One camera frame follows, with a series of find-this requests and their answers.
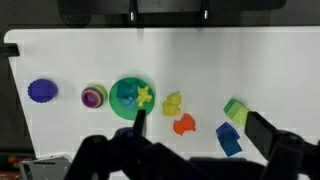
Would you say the blue soft block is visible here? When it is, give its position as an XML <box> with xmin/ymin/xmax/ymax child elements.
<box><xmin>215</xmin><ymin>121</ymin><xmax>241</xmax><ymax>143</ymax></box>
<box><xmin>219</xmin><ymin>137</ymin><xmax>244</xmax><ymax>158</ymax></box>

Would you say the small blue plastic piece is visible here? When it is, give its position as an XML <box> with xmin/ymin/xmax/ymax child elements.
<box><xmin>121</xmin><ymin>97</ymin><xmax>138</xmax><ymax>110</ymax></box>

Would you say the dark green soft block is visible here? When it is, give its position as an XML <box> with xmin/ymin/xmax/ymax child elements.
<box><xmin>223</xmin><ymin>97</ymin><xmax>240</xmax><ymax>116</ymax></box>

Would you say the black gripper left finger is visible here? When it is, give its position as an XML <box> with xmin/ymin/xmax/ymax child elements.
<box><xmin>64</xmin><ymin>109</ymin><xmax>201</xmax><ymax>180</ymax></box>

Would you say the orange rubber toy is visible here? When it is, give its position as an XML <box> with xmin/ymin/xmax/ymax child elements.
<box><xmin>172</xmin><ymin>113</ymin><xmax>197</xmax><ymax>137</ymax></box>

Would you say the light green soft block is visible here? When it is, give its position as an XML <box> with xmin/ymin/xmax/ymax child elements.
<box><xmin>232</xmin><ymin>101</ymin><xmax>251</xmax><ymax>128</ymax></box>

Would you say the green translucent bowl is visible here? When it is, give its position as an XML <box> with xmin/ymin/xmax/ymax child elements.
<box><xmin>108</xmin><ymin>77</ymin><xmax>156</xmax><ymax>121</ymax></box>

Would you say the yellow star-shaped rubber toy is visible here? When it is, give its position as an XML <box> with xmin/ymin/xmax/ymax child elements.
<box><xmin>135</xmin><ymin>85</ymin><xmax>153</xmax><ymax>108</ymax></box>

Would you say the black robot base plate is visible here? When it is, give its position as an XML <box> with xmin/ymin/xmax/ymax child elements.
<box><xmin>56</xmin><ymin>0</ymin><xmax>288</xmax><ymax>28</ymax></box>

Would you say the purple scalloped cup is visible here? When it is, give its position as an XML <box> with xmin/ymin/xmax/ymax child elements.
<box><xmin>27</xmin><ymin>78</ymin><xmax>59</xmax><ymax>104</ymax></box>

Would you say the yellow duck rubber toy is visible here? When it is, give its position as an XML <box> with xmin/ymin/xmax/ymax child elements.
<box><xmin>161</xmin><ymin>91</ymin><xmax>183</xmax><ymax>117</ymax></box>

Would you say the purple round toy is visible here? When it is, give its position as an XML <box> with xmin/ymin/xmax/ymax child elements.
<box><xmin>80</xmin><ymin>84</ymin><xmax>109</xmax><ymax>109</ymax></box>

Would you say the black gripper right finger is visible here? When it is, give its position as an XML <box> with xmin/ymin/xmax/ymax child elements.
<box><xmin>244</xmin><ymin>111</ymin><xmax>320</xmax><ymax>180</ymax></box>

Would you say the grey metal mounting plate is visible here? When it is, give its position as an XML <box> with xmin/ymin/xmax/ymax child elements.
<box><xmin>18</xmin><ymin>153</ymin><xmax>73</xmax><ymax>180</ymax></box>

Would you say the black table edge clamp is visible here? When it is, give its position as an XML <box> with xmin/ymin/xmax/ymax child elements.
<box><xmin>0</xmin><ymin>43</ymin><xmax>20</xmax><ymax>58</ymax></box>

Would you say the teal rubber toy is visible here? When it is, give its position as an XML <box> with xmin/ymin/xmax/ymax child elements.
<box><xmin>116</xmin><ymin>79</ymin><xmax>139</xmax><ymax>100</ymax></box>

